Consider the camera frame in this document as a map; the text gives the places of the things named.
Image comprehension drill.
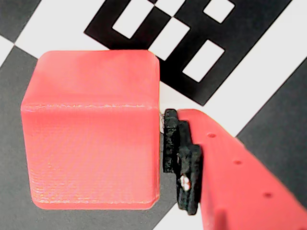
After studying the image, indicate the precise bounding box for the red gripper finger with black pad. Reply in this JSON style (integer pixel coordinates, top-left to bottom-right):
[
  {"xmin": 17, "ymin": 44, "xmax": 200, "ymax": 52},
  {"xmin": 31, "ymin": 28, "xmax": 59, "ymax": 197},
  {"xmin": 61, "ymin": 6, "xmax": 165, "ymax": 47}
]
[{"xmin": 162, "ymin": 109, "xmax": 307, "ymax": 230}]

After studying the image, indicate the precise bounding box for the red cube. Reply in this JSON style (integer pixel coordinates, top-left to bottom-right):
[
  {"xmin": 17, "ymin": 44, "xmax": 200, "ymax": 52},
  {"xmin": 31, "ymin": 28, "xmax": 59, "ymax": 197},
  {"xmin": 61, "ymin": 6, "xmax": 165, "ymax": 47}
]
[{"xmin": 20, "ymin": 49, "xmax": 161, "ymax": 211}]

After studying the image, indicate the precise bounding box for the black white marker checkerboard mat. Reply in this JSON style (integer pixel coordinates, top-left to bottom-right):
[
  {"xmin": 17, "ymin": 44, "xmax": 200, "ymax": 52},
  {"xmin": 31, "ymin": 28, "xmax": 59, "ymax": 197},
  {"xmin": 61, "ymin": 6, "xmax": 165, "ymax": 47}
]
[{"xmin": 0, "ymin": 0, "xmax": 307, "ymax": 230}]

